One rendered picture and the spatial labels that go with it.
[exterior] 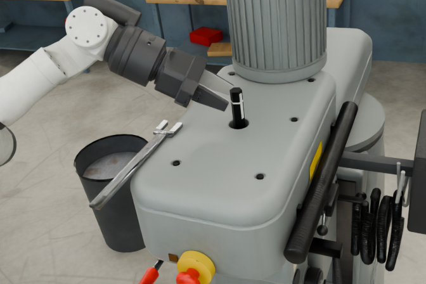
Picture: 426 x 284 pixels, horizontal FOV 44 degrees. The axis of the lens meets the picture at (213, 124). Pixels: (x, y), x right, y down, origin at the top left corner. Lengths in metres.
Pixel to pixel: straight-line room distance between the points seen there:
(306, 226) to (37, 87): 0.49
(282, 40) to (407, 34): 4.37
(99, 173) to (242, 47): 2.39
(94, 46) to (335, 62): 0.75
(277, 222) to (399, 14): 4.58
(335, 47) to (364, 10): 3.81
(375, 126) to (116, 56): 0.87
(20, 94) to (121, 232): 2.52
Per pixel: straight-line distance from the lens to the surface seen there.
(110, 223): 3.33
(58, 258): 3.63
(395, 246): 1.29
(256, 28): 1.02
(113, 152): 3.50
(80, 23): 0.87
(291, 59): 1.04
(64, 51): 0.96
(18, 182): 4.46
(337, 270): 1.08
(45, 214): 4.02
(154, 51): 0.87
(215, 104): 0.89
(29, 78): 0.90
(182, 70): 0.88
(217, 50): 5.23
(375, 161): 1.27
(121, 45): 0.88
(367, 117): 1.57
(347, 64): 1.44
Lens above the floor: 2.39
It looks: 32 degrees down
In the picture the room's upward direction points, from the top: 8 degrees counter-clockwise
